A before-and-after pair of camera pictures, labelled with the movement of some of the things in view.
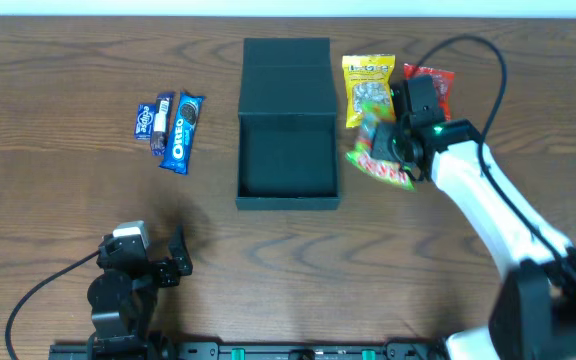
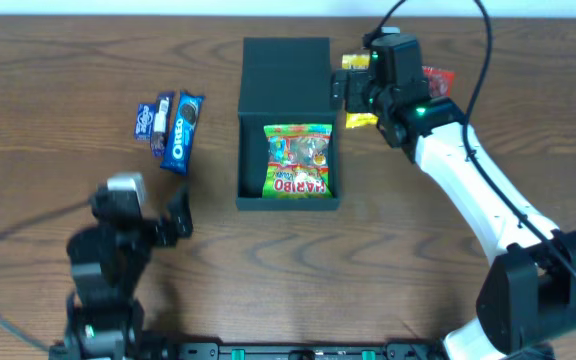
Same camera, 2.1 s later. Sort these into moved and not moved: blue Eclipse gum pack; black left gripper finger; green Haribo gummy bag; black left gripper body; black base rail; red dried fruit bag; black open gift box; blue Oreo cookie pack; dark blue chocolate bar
Moved: black left gripper body; black left gripper finger; green Haribo gummy bag
Not moved: black base rail; blue Eclipse gum pack; dark blue chocolate bar; red dried fruit bag; blue Oreo cookie pack; black open gift box
